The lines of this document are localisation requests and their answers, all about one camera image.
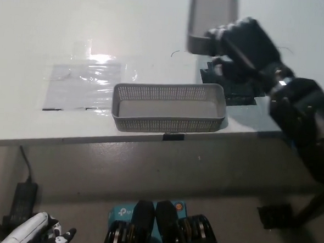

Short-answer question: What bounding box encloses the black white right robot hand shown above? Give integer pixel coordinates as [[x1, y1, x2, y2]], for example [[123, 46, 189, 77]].
[[201, 14, 287, 86]]

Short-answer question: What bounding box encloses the black power cable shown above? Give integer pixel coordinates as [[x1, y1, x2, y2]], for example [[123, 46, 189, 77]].
[[17, 145, 35, 185]]

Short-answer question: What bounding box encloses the black table leg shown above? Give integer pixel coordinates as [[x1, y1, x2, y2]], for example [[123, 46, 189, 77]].
[[293, 184, 324, 229]]

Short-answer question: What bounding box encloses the black tape marker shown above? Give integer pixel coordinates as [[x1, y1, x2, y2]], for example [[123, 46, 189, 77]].
[[162, 132, 186, 143]]

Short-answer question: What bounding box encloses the black power adapter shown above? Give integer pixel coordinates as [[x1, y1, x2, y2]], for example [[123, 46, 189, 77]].
[[1, 181, 40, 230]]

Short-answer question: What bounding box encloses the teal router box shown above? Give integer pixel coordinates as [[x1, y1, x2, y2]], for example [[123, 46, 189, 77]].
[[105, 196, 188, 243]]

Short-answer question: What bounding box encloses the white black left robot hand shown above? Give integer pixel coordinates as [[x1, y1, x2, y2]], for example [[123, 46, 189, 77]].
[[2, 209, 78, 243]]

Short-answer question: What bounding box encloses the long grey perforated basket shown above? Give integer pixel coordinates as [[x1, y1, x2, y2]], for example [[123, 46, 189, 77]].
[[110, 77, 228, 139]]

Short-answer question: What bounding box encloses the clear plastic sheet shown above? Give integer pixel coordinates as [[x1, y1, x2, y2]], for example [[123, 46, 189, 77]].
[[37, 38, 141, 117]]

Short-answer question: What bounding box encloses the short grey perforated basket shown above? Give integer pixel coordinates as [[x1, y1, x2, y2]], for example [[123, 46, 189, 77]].
[[185, 0, 239, 58]]

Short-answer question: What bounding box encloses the black placement mat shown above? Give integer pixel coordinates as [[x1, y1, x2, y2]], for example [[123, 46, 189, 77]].
[[197, 60, 267, 108]]

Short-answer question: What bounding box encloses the black floor plate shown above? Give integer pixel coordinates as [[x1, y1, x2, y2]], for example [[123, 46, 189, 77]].
[[256, 202, 295, 231]]

